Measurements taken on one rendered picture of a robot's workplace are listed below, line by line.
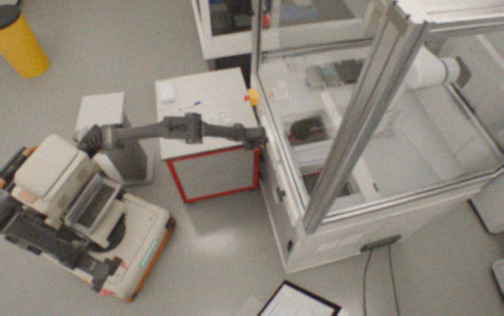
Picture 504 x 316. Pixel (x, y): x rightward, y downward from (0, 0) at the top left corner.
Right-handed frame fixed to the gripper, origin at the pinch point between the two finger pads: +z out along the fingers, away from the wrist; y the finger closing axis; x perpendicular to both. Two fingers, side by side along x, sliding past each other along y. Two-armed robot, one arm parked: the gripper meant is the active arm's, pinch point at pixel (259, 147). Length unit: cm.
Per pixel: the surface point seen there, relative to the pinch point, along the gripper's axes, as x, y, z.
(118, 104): 63, -71, -24
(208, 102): 49, -22, 2
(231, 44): 82, 6, 1
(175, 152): 16.9, -44.4, -10.0
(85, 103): 71, -90, -34
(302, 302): -78, 2, -22
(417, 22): -52, 56, -96
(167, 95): 57, -41, -13
